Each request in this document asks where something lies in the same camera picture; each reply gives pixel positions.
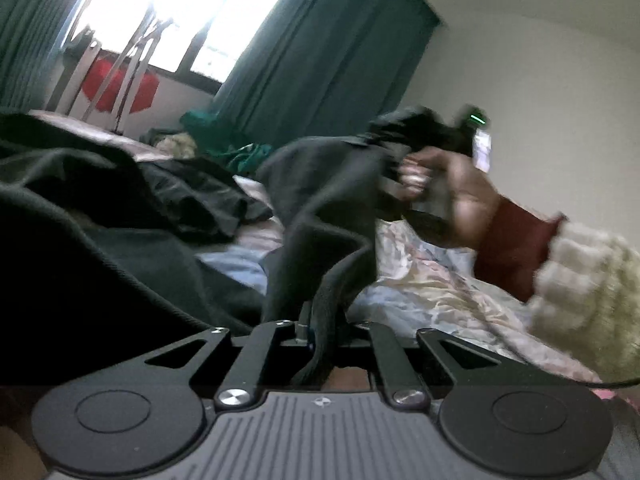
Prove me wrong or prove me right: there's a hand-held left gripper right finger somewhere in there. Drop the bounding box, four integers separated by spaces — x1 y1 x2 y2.
344 321 502 408

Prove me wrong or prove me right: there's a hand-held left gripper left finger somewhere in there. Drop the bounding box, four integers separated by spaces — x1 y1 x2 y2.
144 320 317 409

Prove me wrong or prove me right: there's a dark grey-green garment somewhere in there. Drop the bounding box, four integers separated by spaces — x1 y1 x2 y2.
0 105 451 391

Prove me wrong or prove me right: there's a green clothes pile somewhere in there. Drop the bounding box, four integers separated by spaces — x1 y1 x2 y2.
179 109 274 172

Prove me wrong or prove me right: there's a person's right hand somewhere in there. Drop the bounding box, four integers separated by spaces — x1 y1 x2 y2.
399 147 502 251

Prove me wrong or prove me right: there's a pastel floral duvet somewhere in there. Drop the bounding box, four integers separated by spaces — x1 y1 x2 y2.
27 109 603 386

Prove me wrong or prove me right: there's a green curtain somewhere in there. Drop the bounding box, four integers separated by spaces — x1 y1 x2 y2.
210 0 442 161
0 0 103 111

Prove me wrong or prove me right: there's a black jacket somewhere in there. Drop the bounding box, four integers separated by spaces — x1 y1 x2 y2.
0 110 274 244

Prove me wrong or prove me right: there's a cream fluffy garment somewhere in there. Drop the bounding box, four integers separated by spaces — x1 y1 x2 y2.
154 132 199 161

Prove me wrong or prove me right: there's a window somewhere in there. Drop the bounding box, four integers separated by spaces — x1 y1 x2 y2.
62 0 303 92

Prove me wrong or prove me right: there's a red cloth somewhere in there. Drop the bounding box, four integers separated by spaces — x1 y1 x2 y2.
81 57 159 114

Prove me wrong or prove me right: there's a white drying rack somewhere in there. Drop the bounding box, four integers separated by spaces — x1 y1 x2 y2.
64 4 177 136

